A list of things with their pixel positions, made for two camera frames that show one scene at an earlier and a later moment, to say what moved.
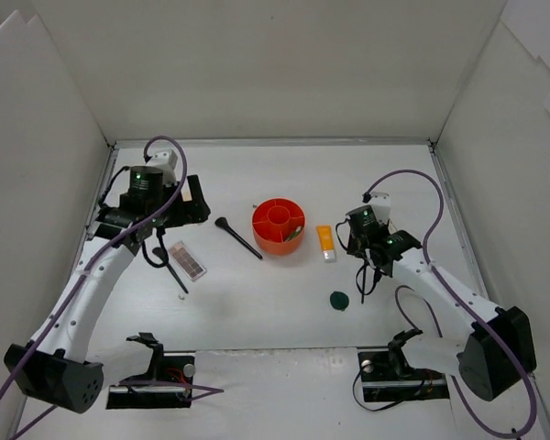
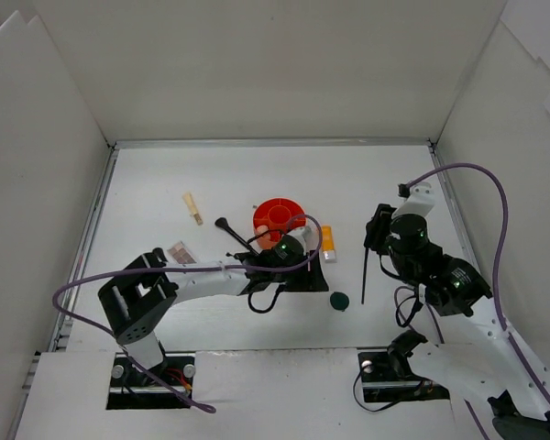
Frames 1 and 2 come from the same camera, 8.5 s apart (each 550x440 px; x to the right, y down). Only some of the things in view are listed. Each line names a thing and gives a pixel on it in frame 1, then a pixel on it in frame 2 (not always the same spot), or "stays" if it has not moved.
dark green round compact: (339, 301) stays
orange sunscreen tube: (326, 242) stays
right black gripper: (357, 243) to (376, 230)
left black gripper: (194, 202) to (313, 279)
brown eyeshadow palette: (192, 268) stays
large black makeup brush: (223, 223) stays
